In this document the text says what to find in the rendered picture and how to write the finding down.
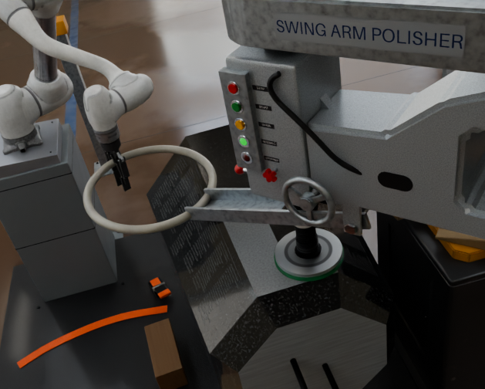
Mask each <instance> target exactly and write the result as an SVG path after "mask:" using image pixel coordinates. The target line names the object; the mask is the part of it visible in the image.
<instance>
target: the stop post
mask: <svg viewBox="0 0 485 389"><path fill-rule="evenodd" d="M67 33H68V24H67V22H66V18H65V16H64V15H61V16H56V40H57V41H58V42H61V43H64V44H66V45H68V46H71V44H70V41H69V37H68V36H67ZM61 62H62V65H63V68H64V70H65V72H66V75H67V76H68V77H69V78H70V79H71V81H72V84H73V94H74V97H75V99H76V102H77V104H78V107H79V110H80V113H81V115H82V117H83V121H84V123H85V125H86V129H87V131H88V133H89V137H90V139H91V141H92V144H93V147H94V149H95V152H96V155H97V157H98V160H99V161H98V162H95V163H94V173H95V172H96V171H97V170H98V169H99V168H100V167H101V166H103V165H104V164H105V163H106V162H107V159H106V155H105V153H104V151H103V149H102V148H101V145H100V142H99V141H98V140H97V139H96V135H95V133H94V131H93V127H92V125H91V124H90V123H89V121H88V118H87V115H86V111H85V108H84V103H83V93H84V91H85V90H86V84H85V83H84V80H83V76H82V74H81V72H80V69H79V65H76V64H74V63H69V62H66V61H64V60H61ZM110 174H113V171H112V168H111V169H110V170H109V171H107V172H106V173H105V174H104V175H103V176H107V175H110ZM103 176H102V177H103Z"/></svg>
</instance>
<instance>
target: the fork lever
mask: <svg viewBox="0 0 485 389"><path fill-rule="evenodd" d="M204 193H205V194H209V195H210V197H211V200H210V201H209V203H208V204H207V205H206V206H205V207H185V208H184V209H185V211H186V212H188V213H190V215H191V219H190V220H201V221H215V222H242V223H257V224H271V225H299V226H313V225H307V224H305V223H304V222H301V221H299V220H298V219H297V218H296V217H295V216H293V215H292V214H291V212H290V211H289V210H283V209H284V208H285V203H284V202H282V201H277V200H274V199H270V198H266V197H262V196H260V195H256V194H253V193H251V189H250V188H205V189H204ZM368 211H369V209H366V208H362V229H370V228H371V227H372V226H371V224H370V222H369V218H368V215H367V212H368ZM327 214H328V211H313V216H314V219H321V218H324V217H325V216H326V215H327ZM313 227H327V228H345V231H346V232H347V233H349V234H350V235H353V234H355V233H356V232H357V230H356V227H355V226H354V225H352V224H350V223H348V224H347V225H345V227H344V224H343V213H342V211H336V212H335V216H334V218H333V219H332V220H331V221H330V222H329V223H328V224H327V225H323V226H313Z"/></svg>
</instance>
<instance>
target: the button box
mask: <svg viewBox="0 0 485 389"><path fill-rule="evenodd" d="M218 73H219V77H220V81H221V89H222V92H223V96H224V103H225V107H226V111H227V118H228V123H229V127H230V130H231V137H232V141H233V145H234V152H235V157H236V161H237V165H238V167H243V168H247V169H250V170H253V171H259V172H262V171H263V170H264V169H265V166H264V158H263V153H262V148H261V140H260V135H259V130H258V122H257V117H256V112H255V107H254V98H253V94H252V89H251V81H250V76H249V72H248V71H242V70H236V69H228V68H227V67H226V66H224V67H223V68H222V69H220V70H219V71H218ZM230 81H233V82H235V83H236V84H237V85H238V86H239V88H240V93H239V94H238V95H234V94H232V93H230V92H229V90H228V88H227V84H228V83H229V82H230ZM233 100H237V101H239V102H240V103H241V104H242V106H243V111H242V113H236V112H234V111H233V109H232V108H231V102H232V101H233ZM237 118H241V119H242V120H243V121H244V122H245V123H246V125H247V128H246V130H239V129H237V128H236V126H235V124H234V121H235V119H237ZM241 135H243V136H245V137H246V138H247V139H248V140H249V142H250V145H249V147H242V146H241V145H240V144H239V143H238V140H237V139H238V137H239V136H241ZM243 152H247V153H249V154H250V155H251V156H252V159H253V161H252V162H251V163H250V164H247V163H245V162H244V161H243V160H242V158H241V153H243Z"/></svg>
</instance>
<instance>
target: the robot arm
mask: <svg viewBox="0 0 485 389"><path fill-rule="evenodd" d="M62 2H63V0H0V19H1V20H2V21H3V22H5V23H6V24H7V25H8V26H9V27H10V28H11V29H13V30H14V31H15V32H17V33H18V34H19V35H20V36H21V37H22V38H23V39H25V40H26V41H27V42H29V43H30V44H31V45H32V50H33V60H34V70H33V71H31V72H30V75H29V79H28V82H27V85H26V86H24V87H22V88H19V87H18V86H16V85H12V84H4V85H1V86H0V133H1V137H2V139H3V147H4V148H3V151H2V152H3V154H4V155H6V154H10V153H12V152H15V151H21V153H25V152H26V148H29V147H34V146H40V145H42V144H43V142H42V139H41V137H40V133H39V129H40V126H39V125H38V124H36V125H34V123H35V122H36V121H37V119H38V118H39V117H41V116H43V115H46V114H47V113H50V112H52V111H53V110H56V109H57V108H59V107H61V106H62V105H63V104H65V103H66V102H67V101H68V100H69V99H70V97H71V96H72V94H73V84H72V81H71V79H70V78H69V77H68V76H67V75H66V74H65V73H62V72H60V71H59V70H58V69H57V59H61V60H64V61H66V62H69V63H74V64H76V65H79V66H84V67H86V68H89V69H93V70H95V71H98V72H100V73H102V74H103V75H104V76H105V77H106V78H107V79H108V80H109V90H108V89H107V88H106V87H104V86H102V85H98V84H97V85H93V86H90V87H88V88H87V89H86V90H85V91H84V93H83V103H84V108H85V111H86V115H87V118H88V121H89V123H90V124H91V125H92V127H93V131H94V133H95V135H96V139H97V140H98V141H99V142H100V145H101V148H102V149H103V151H104V153H105V155H106V159H107V161H110V160H111V159H113V162H114V163H115V164H116V166H115V167H113V168H112V171H113V174H114V177H115V179H116V183H117V186H120V185H122V186H123V190H124V191H127V190H129V189H131V187H130V182H129V179H128V177H129V176H130V174H129V171H128V168H127V165H126V158H125V157H124V156H123V157H122V156H121V153H120V150H119V148H120V146H121V142H120V131H119V128H118V124H117V122H116V121H117V120H118V119H119V118H120V117H121V116H122V115H124V114H125V113H127V112H129V111H131V110H134V109H136V108H137V107H139V106H140V105H142V104H143V103H145V102H146V101H147V100H148V99H149V98H150V96H151V94H152V92H153V82H152V80H151V78H149V77H148V76H147V75H144V74H133V73H130V72H129V71H122V70H121V69H119V68H118V67H117V66H115V65H114V64H112V63H111V62H110V61H108V60H106V59H104V58H102V57H99V56H96V55H93V54H91V53H89V52H85V51H82V50H81V49H77V48H74V47H72V46H68V45H66V44H64V43H61V42H58V41H57V40H56V14H57V13H58V12H59V10H60V7H61V5H62ZM117 169H118V170H117Z"/></svg>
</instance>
